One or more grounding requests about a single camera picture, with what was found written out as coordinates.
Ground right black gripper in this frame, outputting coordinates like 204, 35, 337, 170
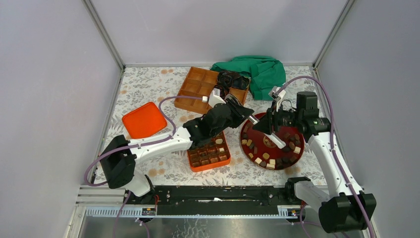
252, 100, 302, 135

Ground red round plate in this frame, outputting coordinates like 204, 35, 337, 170
239, 120, 305, 170

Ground orange chocolate box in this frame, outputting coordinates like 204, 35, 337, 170
187, 132, 231, 173

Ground orange box lid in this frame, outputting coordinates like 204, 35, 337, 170
122, 102, 167, 139

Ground metal serving tongs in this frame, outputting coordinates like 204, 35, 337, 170
224, 94, 259, 124

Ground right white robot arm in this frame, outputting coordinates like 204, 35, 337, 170
251, 87, 376, 238

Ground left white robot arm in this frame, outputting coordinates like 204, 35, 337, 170
99, 102, 254, 204

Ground floral table mat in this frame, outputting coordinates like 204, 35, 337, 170
103, 67, 326, 185

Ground dark rolled fabric back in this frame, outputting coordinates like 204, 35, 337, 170
217, 70, 250, 90

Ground wooden compartment organizer tray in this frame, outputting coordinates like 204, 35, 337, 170
174, 67, 249, 114

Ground green cloth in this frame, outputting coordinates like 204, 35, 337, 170
210, 55, 286, 101

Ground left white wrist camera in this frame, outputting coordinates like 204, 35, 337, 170
201, 88, 226, 108

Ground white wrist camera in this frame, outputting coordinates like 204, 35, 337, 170
268, 86, 286, 112
201, 88, 226, 108

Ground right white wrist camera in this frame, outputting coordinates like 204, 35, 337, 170
268, 86, 286, 112

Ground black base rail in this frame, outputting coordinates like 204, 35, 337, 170
124, 185, 301, 216

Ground aluminium frame rail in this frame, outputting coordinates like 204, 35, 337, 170
67, 184, 378, 238

